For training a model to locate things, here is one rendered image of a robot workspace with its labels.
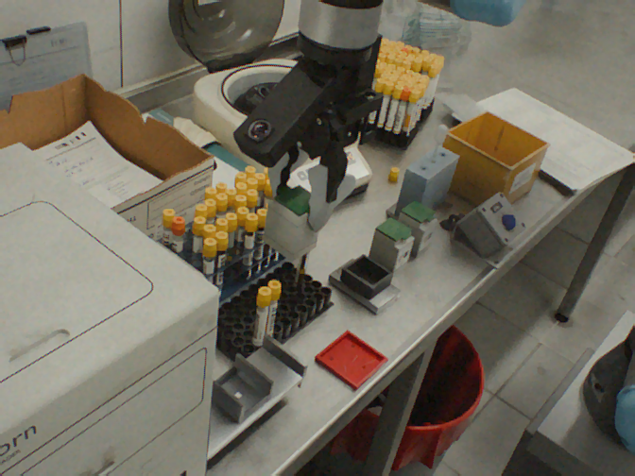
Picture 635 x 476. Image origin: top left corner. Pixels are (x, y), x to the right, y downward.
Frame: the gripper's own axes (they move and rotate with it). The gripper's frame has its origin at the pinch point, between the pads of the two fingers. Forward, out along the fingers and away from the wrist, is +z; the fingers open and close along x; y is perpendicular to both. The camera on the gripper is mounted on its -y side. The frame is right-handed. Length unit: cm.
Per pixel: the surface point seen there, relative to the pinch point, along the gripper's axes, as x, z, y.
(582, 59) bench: 18, 22, 125
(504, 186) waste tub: -3, 16, 49
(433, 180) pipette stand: 3.6, 13.4, 37.1
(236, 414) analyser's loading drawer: -7.2, 17.0, -13.3
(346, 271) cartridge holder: 1.5, 18.6, 15.4
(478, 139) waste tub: 10, 18, 62
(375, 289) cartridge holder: -3.2, 19.1, 16.3
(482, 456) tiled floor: -12, 110, 78
